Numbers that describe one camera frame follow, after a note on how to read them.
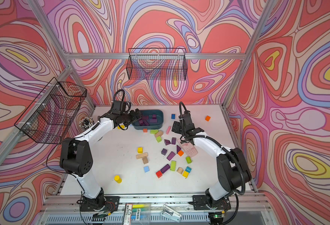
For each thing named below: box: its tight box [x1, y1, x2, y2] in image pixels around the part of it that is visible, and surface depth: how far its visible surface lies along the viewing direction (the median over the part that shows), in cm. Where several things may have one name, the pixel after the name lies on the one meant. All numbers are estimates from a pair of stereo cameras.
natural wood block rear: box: [154, 130, 164, 137], surface depth 103 cm
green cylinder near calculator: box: [185, 156, 193, 164], surface depth 90 cm
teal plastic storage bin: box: [131, 109, 164, 130], surface depth 110 cm
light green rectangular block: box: [169, 160, 177, 172], surface depth 88 cm
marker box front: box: [122, 203, 152, 225], surface depth 71 cm
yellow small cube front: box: [182, 170, 189, 179], surface depth 85 cm
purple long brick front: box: [160, 164, 171, 174], surface depth 86 cm
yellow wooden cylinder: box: [113, 174, 123, 184], surface depth 80 cm
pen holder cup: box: [78, 116, 95, 130], surface depth 88 cm
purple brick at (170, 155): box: [166, 151, 176, 161], surface depth 93 cm
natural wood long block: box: [135, 152, 149, 159], surface depth 93 cm
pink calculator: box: [177, 138, 199, 158], surface depth 95 cm
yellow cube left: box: [137, 147, 143, 154], surface depth 95 cm
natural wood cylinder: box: [176, 166, 184, 175], surface depth 86 cm
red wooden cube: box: [155, 170, 163, 179], surface depth 84 cm
